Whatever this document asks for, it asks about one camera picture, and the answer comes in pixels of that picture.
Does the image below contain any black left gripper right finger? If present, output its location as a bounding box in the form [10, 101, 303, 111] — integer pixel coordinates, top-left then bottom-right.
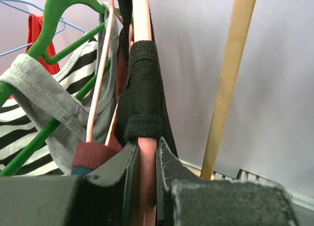
[157, 138, 299, 226]

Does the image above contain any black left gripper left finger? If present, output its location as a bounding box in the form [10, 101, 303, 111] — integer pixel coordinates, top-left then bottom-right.
[0, 143, 138, 226]

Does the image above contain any navy maroon-trimmed tank top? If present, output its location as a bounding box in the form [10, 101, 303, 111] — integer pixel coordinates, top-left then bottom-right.
[71, 43, 128, 175]

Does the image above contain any thick pink plastic hanger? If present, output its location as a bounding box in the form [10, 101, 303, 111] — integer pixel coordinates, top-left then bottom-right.
[132, 0, 157, 226]

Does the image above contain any thin pink wire hanger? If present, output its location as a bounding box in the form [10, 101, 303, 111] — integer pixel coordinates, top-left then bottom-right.
[86, 0, 117, 143]

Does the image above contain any black white striped tank top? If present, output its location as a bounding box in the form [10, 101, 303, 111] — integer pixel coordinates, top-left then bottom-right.
[0, 37, 103, 176]

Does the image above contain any grey tank top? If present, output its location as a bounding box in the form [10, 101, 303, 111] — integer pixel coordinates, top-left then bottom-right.
[0, 3, 122, 176]

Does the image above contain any green plastic hanger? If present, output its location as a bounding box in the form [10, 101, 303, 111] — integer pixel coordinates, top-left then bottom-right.
[0, 0, 118, 176]

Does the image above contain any red tank top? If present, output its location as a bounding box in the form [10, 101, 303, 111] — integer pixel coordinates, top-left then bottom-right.
[7, 14, 61, 100]

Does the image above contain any blue wire hanger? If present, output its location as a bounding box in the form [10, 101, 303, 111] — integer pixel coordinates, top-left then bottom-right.
[0, 0, 87, 57]

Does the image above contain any wooden clothes rack frame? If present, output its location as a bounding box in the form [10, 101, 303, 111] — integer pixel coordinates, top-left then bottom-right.
[200, 0, 256, 180]

